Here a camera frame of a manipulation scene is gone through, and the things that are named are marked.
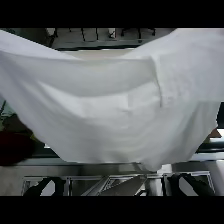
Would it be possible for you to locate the white T-shirt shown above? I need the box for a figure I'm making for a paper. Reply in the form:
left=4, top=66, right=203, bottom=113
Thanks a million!
left=0, top=28, right=224, bottom=173

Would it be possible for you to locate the dark red garment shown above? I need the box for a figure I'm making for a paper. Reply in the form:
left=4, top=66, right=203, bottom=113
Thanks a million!
left=0, top=130, right=37, bottom=167

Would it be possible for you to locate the silver frame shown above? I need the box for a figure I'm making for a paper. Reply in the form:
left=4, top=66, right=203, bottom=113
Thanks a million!
left=0, top=152, right=224, bottom=197

